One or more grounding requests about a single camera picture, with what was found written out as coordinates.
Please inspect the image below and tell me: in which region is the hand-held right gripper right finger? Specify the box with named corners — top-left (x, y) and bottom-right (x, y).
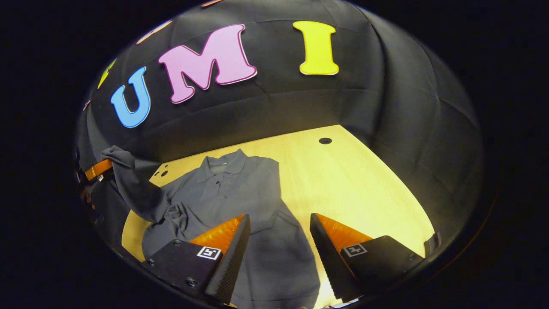
top-left (310, 213), bottom-right (425, 303)

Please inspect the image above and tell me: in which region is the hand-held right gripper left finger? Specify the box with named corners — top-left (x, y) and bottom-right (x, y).
top-left (142, 214), bottom-right (252, 306)

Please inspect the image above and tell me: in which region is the grey polo shirt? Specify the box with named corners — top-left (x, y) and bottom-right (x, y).
top-left (102, 146), bottom-right (322, 309)

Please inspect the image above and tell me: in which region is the black backdrop cloth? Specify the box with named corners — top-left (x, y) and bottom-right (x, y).
top-left (75, 0), bottom-right (483, 258)

